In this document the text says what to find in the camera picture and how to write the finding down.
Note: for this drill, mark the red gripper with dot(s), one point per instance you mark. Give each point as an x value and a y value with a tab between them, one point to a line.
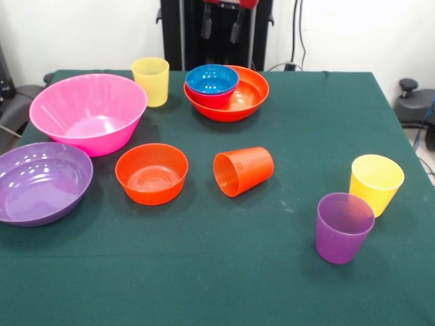
249	2

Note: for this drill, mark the small blue bowl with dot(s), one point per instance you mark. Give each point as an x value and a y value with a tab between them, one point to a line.
212	79

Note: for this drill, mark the large orange bowl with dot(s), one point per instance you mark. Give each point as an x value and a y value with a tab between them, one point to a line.
251	95

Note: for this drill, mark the small pink-red bowl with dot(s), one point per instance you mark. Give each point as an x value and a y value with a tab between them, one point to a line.
210	101

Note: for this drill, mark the orange cup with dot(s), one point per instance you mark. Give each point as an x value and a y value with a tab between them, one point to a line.
248	169

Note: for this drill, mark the pale yellow cup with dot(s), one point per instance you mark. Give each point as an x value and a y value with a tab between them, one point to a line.
151	85

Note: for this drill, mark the large pink bowl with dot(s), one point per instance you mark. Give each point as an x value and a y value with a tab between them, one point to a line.
85	112

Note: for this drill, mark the small orange bowl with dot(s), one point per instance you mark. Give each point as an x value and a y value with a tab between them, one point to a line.
151	193

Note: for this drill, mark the bright yellow cup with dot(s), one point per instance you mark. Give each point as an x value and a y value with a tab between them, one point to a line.
374	190

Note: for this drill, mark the purple bowl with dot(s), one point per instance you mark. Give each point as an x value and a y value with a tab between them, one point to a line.
40	183

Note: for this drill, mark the dark green tablecloth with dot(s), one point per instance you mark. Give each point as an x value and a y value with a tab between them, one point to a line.
217	271

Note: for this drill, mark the purple cup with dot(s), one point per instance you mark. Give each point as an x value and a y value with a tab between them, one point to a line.
340	241

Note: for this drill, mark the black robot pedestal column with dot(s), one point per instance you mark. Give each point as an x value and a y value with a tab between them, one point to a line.
173	34

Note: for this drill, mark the black pedestal foot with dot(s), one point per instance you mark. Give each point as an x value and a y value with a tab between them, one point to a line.
414	105
23	98

